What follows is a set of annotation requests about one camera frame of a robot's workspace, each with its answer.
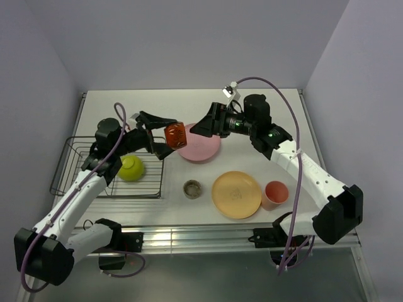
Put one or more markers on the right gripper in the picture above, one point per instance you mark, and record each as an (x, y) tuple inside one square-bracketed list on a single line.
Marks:
[(214, 122)]

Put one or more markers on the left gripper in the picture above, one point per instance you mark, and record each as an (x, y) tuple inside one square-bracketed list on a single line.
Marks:
[(160, 149)]

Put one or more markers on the orange mug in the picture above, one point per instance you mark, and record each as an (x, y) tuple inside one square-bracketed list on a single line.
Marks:
[(176, 135)]

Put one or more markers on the pink plate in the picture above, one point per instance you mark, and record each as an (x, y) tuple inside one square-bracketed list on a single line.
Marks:
[(199, 148)]

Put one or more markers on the green bowl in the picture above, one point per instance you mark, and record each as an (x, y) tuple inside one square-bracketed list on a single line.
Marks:
[(132, 168)]

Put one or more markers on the small speckled grey cup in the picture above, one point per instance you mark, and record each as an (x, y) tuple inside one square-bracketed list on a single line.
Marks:
[(192, 189)]

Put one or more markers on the pink cup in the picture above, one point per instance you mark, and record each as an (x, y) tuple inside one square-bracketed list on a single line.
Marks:
[(274, 194)]

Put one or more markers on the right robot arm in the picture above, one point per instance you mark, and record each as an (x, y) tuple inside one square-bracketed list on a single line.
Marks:
[(340, 207)]

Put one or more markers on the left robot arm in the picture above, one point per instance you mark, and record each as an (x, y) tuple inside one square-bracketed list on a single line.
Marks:
[(49, 251)]

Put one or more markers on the yellow plate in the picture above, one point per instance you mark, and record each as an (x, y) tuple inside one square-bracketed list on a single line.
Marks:
[(236, 195)]

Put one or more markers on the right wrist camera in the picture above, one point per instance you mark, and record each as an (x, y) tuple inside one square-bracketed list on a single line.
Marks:
[(231, 93)]

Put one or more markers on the metal wire dish rack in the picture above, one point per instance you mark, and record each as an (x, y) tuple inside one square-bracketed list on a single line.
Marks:
[(75, 151)]

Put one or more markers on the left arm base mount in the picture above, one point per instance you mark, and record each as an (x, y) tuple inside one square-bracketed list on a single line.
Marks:
[(123, 248)]

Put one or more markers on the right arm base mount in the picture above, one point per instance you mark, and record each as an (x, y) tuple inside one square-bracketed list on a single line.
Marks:
[(275, 240)]

